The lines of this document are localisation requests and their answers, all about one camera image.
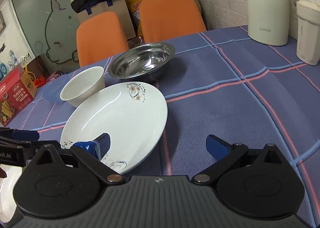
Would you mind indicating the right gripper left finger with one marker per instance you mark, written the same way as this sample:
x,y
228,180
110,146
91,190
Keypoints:
x,y
60,183

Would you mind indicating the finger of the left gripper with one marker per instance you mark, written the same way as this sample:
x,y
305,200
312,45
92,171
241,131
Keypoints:
x,y
20,135

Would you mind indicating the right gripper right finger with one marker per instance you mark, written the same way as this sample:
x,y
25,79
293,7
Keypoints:
x,y
256,183

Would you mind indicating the blue plastic bowl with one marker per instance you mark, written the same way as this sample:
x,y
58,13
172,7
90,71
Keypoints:
x,y
52,91

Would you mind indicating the white ceramic bowl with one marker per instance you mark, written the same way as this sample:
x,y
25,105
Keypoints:
x,y
83,86

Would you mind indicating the floral white plate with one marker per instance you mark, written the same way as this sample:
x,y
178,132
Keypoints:
x,y
133,114

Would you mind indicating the stainless steel bowl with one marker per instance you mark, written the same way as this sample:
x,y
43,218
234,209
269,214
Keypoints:
x,y
145,63

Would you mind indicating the speckled rim white plate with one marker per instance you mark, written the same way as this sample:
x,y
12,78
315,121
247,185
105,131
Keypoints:
x,y
9,211

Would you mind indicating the person's left hand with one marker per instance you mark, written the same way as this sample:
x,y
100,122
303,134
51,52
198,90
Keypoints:
x,y
3,171

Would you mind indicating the red cracker box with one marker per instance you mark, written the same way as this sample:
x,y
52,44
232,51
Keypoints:
x,y
17,91

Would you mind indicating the brown cardboard box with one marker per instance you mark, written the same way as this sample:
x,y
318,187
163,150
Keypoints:
x,y
37,71

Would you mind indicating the blue plaid tablecloth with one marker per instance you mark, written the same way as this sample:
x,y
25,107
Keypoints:
x,y
218,82

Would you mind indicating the left orange chair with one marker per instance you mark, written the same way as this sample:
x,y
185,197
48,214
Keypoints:
x,y
100,37

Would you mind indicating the orange chair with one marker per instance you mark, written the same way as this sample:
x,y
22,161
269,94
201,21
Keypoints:
x,y
100,37
166,19

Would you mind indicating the cream thermos cup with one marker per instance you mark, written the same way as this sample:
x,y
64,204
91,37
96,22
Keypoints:
x,y
308,31

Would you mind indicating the yellow snack bag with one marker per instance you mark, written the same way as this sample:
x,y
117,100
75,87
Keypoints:
x,y
133,7

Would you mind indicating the white electric kettle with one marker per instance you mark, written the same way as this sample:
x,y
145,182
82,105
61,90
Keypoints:
x,y
268,21

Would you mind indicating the right orange chair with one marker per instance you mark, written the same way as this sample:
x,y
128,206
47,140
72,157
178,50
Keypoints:
x,y
166,19

